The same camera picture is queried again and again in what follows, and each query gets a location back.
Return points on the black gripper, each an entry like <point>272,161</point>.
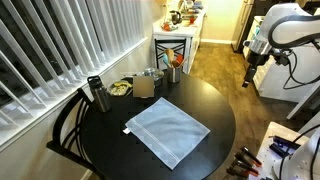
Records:
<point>257,60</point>

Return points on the light blue towel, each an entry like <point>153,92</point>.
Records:
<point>166,133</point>

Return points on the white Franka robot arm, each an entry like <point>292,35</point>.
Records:
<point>290,26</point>

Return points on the teal oven towel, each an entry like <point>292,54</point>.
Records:
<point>257,32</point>

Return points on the white kitchen island cabinet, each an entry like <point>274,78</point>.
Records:
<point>276,86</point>

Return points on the black oven stove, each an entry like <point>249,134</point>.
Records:
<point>251,31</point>

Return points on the beige fridge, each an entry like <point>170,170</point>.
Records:
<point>241,23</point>

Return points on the black bar clamp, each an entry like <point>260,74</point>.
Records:
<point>278,150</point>
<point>283,141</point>

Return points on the red spatula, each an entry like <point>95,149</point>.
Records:
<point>179,59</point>

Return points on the white sideboard counter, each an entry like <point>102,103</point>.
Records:
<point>190,36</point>

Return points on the steel utensil holder cup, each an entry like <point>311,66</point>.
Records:
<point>173,75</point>

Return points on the light wooden base board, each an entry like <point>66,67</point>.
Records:
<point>266,156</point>

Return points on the wooden spoon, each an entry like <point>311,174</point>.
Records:
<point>170,55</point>

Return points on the red cup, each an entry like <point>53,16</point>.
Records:
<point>192,20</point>

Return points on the teal spatula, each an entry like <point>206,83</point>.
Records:
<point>165,59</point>

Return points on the black metal chair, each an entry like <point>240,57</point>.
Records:
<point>61,121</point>
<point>170,42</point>

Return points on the steel pot with lid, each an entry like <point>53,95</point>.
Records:
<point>157,75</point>

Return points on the red bowl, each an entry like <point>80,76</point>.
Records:
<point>168,26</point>

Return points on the black kettle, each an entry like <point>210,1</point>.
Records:
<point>175,16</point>

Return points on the glass bowl with bananas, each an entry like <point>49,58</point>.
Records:
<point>119,88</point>

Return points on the steel bottle black lid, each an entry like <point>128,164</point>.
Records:
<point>100,95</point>

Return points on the white vertical window blinds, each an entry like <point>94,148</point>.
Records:
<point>66,43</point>

